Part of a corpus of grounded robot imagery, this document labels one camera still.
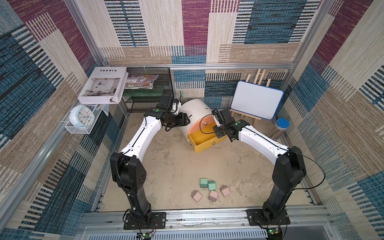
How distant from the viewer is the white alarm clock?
2.06ft

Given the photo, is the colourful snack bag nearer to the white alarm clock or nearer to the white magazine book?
the white magazine book

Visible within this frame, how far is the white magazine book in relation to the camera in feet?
2.34

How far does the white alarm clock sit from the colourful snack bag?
224 mm

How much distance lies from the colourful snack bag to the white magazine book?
29 millimetres

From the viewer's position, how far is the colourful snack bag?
828mm

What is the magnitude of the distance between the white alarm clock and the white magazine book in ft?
0.19
